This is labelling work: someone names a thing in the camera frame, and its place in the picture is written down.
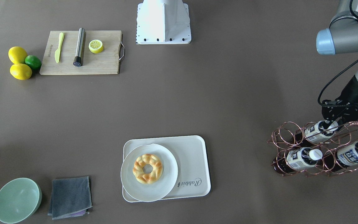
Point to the tea bottle front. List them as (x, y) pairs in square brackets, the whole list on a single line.
[(343, 158)]

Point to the wooden cutting board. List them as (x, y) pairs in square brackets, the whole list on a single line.
[(104, 63)]

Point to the grey folded cloth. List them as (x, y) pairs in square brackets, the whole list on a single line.
[(71, 197)]

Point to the yellow plastic knife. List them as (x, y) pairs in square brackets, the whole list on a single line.
[(57, 53)]

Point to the half lemon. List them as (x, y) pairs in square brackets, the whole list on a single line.
[(96, 46)]

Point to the yellow lemon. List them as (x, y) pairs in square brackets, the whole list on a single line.
[(21, 71), (17, 55)]

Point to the copper wire bottle rack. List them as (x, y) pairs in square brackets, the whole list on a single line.
[(343, 136)]

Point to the tea bottle back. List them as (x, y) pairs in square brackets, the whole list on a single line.
[(297, 160)]

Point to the white serving tray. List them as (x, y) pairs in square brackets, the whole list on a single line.
[(185, 169)]

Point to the yellow donut pastry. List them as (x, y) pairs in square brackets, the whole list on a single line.
[(148, 168)]

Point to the metal muddler tool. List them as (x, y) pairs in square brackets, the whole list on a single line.
[(78, 58)]

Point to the green lime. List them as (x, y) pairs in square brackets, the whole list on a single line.
[(33, 62)]

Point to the white plate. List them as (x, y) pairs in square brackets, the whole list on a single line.
[(157, 190)]

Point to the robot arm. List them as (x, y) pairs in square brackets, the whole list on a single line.
[(342, 37)]

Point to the green bowl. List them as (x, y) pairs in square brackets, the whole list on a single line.
[(19, 199)]

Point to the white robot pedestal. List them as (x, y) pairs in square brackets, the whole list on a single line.
[(163, 22)]

